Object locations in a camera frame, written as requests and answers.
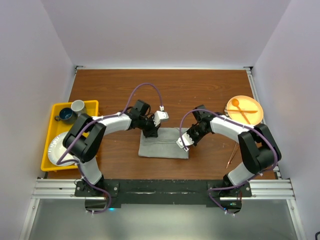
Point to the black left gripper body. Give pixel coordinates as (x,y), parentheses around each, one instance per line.
(148,126)

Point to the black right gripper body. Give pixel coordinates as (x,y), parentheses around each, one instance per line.
(196,133)

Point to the grey cloth napkin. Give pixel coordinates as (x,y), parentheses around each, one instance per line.
(164,146)

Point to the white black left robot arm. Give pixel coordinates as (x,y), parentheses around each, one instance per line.
(84,139)

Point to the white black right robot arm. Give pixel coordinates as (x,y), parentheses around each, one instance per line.
(258,148)

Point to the orange plastic spoon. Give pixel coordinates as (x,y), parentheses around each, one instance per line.
(236,104)

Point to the copper metal spoon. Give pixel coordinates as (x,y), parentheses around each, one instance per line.
(236,145)

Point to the orange divided plate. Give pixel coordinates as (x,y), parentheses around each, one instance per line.
(244,109)

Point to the grey ceramic mug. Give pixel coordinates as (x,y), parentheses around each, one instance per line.
(79,107)

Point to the dark blue ceramic cup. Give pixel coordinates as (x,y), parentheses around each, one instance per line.
(67,116)

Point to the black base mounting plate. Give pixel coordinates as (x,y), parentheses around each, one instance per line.
(210,199)

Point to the yellow plastic tray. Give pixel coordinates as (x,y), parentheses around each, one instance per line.
(54,129)

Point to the white ceramic plate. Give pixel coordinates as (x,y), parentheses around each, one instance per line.
(56,149)

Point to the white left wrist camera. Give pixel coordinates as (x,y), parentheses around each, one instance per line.
(161,116)

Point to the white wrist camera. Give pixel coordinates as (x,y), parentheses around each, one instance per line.
(185,142)
(161,116)

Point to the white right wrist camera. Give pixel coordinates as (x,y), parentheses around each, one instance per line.
(185,142)

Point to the aluminium front frame rail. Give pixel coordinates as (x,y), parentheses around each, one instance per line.
(261,189)

